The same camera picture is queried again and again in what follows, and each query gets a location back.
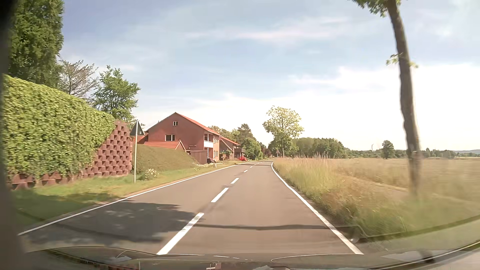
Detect lone dark tree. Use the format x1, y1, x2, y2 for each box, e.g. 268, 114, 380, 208
381, 140, 395, 160

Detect slim roadside tree trunk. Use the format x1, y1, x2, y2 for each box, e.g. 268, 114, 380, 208
352, 0, 423, 197

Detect bare-branched tree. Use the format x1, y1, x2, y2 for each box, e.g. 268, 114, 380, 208
57, 57, 99, 100

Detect green leafy tree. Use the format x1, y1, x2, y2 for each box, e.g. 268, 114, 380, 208
91, 65, 142, 123

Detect low red brick house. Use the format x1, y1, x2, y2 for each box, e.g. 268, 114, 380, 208
219, 136, 244, 160

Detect triangular road sign on post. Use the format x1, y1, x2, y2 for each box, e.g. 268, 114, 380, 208
129, 120, 145, 184

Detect grey asphalt road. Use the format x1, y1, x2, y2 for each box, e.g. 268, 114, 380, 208
18, 160, 364, 256

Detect ivy-covered red block wall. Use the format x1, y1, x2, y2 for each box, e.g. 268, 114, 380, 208
3, 74, 133, 190

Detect distant row of trees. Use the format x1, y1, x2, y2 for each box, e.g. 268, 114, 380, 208
349, 148, 480, 159

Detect trees beside houses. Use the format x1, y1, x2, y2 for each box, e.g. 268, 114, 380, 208
208, 124, 271, 161

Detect pale leafy tree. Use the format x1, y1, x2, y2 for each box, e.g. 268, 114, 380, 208
262, 106, 305, 158

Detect wood of green trees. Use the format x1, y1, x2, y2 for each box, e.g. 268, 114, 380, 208
268, 137, 349, 159

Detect large dark conifer tree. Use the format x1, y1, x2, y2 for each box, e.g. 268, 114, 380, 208
7, 0, 65, 88

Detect car's own bonnet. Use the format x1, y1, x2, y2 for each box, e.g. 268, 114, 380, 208
22, 240, 480, 270

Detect dry grain field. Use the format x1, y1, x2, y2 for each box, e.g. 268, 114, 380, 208
330, 157, 480, 203

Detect grassy bank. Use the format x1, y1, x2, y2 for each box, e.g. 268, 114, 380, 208
131, 144, 199, 174

